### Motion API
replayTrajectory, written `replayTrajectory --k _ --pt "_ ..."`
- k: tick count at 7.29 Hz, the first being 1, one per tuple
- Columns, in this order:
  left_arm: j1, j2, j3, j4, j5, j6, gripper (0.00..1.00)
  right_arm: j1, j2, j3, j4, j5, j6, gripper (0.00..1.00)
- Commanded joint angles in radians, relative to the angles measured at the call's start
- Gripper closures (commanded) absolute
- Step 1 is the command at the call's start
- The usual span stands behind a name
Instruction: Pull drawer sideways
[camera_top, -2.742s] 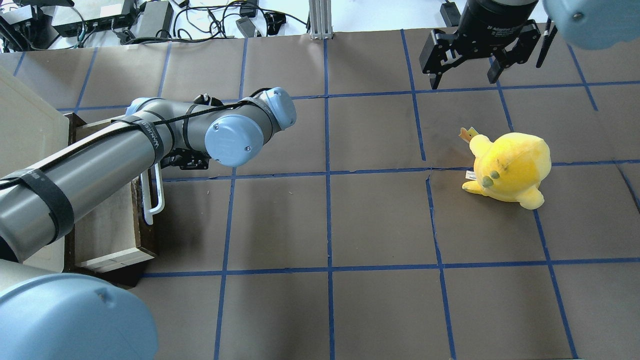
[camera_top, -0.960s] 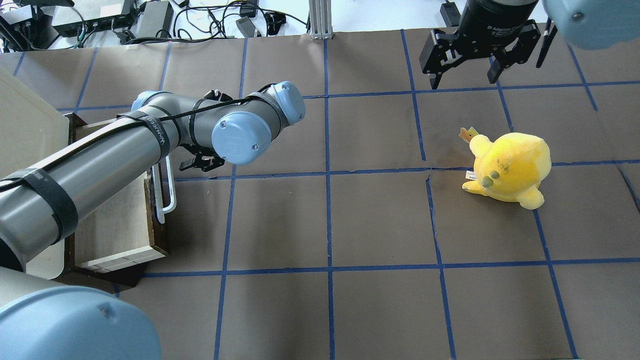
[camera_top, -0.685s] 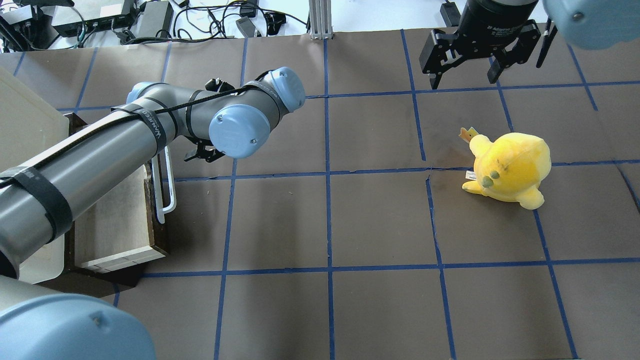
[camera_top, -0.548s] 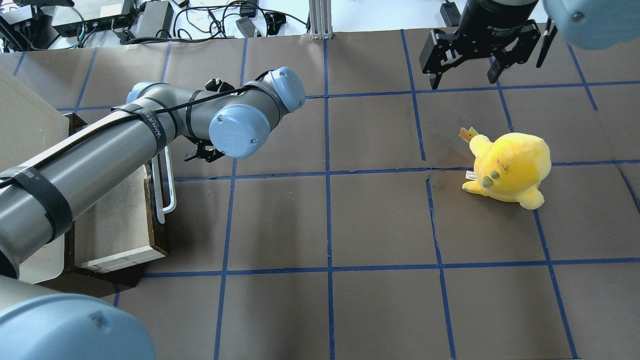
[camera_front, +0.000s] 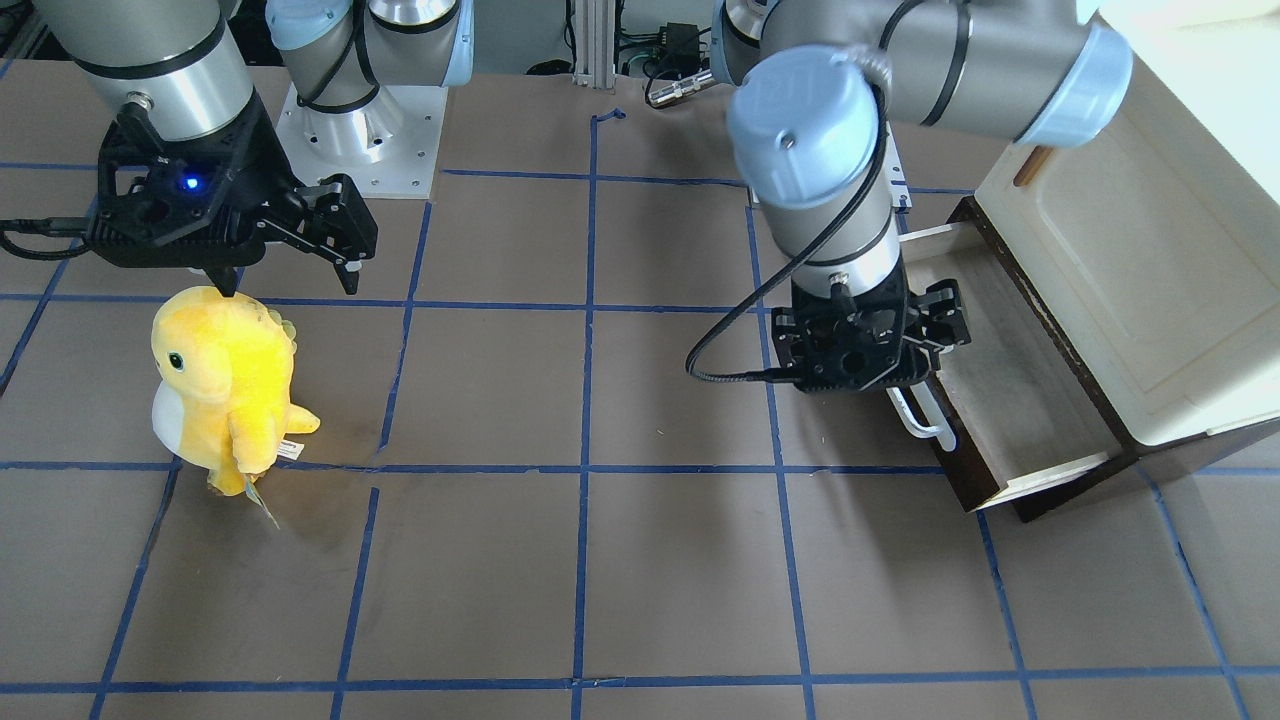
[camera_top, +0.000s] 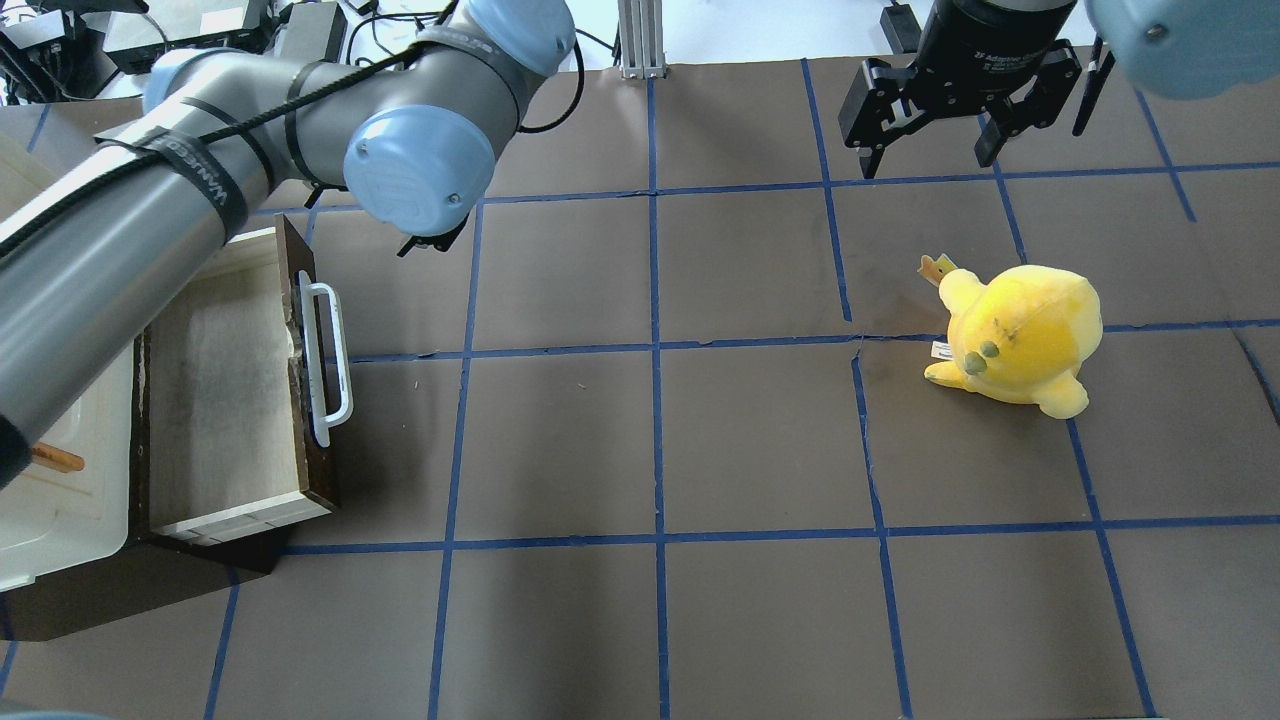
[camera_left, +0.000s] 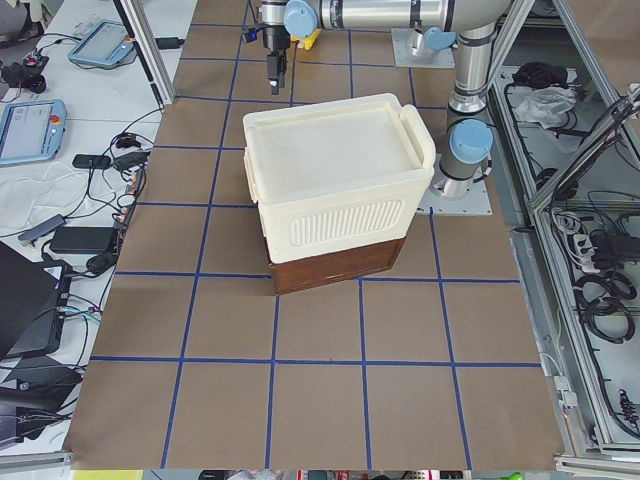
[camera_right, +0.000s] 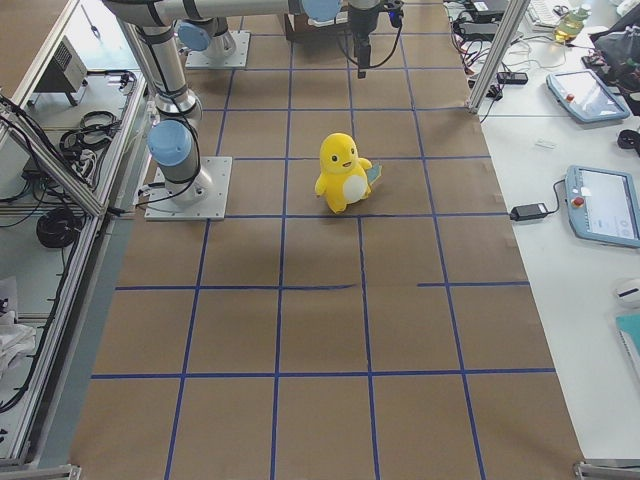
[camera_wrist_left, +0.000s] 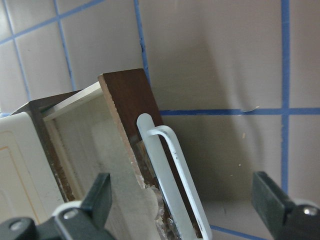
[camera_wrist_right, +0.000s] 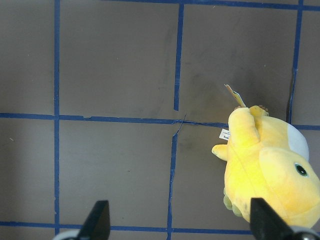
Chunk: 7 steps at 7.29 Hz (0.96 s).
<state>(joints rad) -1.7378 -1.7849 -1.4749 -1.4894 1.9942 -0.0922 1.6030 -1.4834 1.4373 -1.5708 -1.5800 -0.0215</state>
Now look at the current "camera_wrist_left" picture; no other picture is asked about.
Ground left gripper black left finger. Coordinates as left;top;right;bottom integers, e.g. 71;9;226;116
80;173;112;228

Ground brown wooden drawer cabinet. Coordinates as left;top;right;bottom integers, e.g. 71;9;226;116
9;68;203;240

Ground cream plastic storage box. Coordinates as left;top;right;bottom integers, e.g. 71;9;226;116
0;112;64;224

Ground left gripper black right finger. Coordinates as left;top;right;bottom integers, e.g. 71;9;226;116
251;171;295;233

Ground white drawer handle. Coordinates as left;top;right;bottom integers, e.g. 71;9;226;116
136;113;213;240

